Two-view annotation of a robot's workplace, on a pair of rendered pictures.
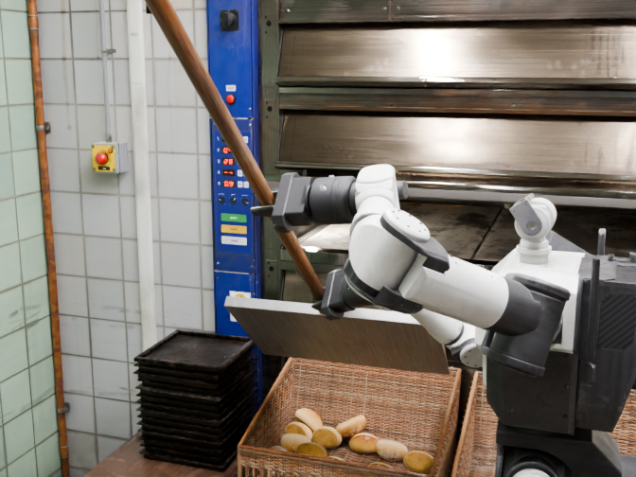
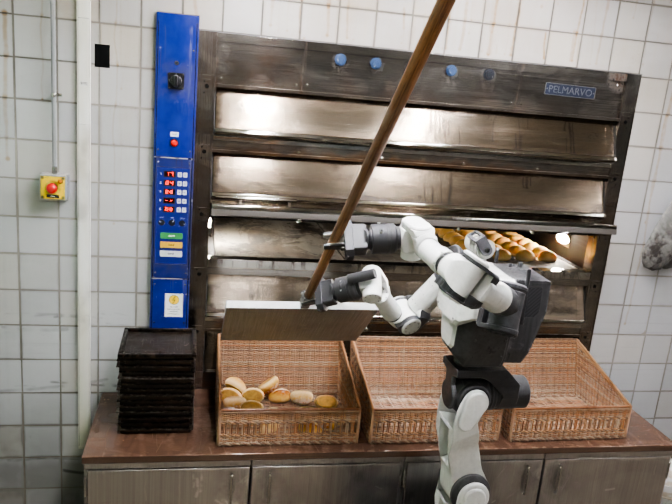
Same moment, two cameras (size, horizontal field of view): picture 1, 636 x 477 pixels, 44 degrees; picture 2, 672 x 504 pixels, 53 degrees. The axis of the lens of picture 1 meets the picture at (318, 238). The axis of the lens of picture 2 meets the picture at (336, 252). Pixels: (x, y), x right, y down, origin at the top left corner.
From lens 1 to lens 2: 1.08 m
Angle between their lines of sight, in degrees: 29
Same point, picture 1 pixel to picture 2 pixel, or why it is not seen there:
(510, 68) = not seen: hidden behind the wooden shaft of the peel
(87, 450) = (13, 440)
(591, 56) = (431, 129)
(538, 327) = (518, 310)
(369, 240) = (460, 269)
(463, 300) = (500, 299)
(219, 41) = (165, 96)
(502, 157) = (373, 192)
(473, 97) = (356, 151)
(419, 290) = (487, 295)
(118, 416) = (48, 406)
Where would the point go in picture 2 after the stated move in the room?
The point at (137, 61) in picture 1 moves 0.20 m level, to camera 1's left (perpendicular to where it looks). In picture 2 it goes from (85, 106) to (29, 103)
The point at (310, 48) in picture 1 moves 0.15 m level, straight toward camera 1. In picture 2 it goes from (239, 108) to (253, 111)
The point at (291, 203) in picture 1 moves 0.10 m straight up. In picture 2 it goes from (356, 241) to (360, 206)
